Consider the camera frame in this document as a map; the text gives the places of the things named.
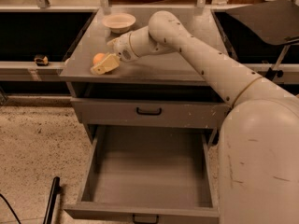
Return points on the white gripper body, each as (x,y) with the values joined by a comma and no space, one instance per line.
(122,48)

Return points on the orange fruit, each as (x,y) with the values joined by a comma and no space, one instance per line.
(98,57)

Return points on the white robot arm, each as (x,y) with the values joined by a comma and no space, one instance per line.
(259,139)

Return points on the grey drawer cabinet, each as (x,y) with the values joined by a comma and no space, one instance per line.
(167,78)

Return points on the closed grey top drawer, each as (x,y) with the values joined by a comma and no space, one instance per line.
(150,113)

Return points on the open grey middle drawer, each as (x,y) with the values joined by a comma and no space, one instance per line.
(147,175)

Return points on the white paper bowl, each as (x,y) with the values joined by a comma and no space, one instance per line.
(119,23)

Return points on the small black yellow object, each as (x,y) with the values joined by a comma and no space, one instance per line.
(41,60)

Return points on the black pole on floor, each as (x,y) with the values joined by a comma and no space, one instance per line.
(54,192)

